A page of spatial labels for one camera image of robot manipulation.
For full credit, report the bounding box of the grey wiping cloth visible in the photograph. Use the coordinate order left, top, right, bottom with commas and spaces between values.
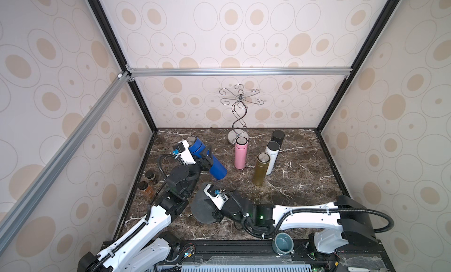
190, 183, 223, 224

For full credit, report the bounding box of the horizontal aluminium rail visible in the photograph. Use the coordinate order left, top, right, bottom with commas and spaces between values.
130, 67, 352, 77

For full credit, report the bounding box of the dark capped spice jar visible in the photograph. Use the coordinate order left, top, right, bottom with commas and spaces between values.
144, 170, 159, 185

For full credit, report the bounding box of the pink thermos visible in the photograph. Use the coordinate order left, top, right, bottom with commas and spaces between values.
234, 136, 249, 169

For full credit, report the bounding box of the amber spice jar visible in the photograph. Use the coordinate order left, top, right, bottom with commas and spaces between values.
137, 181, 155, 200

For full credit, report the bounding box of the left diagonal aluminium rail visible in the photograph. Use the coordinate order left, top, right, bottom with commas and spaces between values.
1, 71, 130, 253

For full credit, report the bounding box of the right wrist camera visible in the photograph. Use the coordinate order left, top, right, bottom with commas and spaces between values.
203, 184, 229, 210

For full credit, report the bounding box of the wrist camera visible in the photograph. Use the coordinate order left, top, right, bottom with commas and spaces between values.
172, 140, 196, 165
203, 184, 229, 210

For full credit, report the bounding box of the black thermos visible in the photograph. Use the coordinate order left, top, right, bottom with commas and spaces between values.
271, 130, 285, 146

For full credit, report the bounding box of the gold thermos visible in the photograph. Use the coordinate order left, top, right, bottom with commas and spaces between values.
252, 152, 270, 186

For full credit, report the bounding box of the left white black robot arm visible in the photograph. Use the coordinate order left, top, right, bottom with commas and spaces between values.
77, 148, 216, 272

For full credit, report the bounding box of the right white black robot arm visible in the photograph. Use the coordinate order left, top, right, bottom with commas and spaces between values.
204, 190, 395, 254

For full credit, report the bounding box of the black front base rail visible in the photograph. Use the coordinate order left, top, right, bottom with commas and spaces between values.
92, 239, 395, 272

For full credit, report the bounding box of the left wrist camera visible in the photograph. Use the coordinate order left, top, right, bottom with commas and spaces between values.
172, 140, 196, 165

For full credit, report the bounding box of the blue thermos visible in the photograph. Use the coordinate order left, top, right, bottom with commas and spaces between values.
187, 136, 227, 180

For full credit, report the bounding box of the teal ceramic mug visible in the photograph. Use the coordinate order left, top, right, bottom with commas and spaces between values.
271, 233, 294, 256

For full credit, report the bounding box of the silver wire cup stand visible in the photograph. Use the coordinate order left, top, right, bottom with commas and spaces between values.
219, 84, 265, 145

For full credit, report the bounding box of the white thermos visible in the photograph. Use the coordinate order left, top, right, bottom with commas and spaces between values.
265, 141, 280, 175

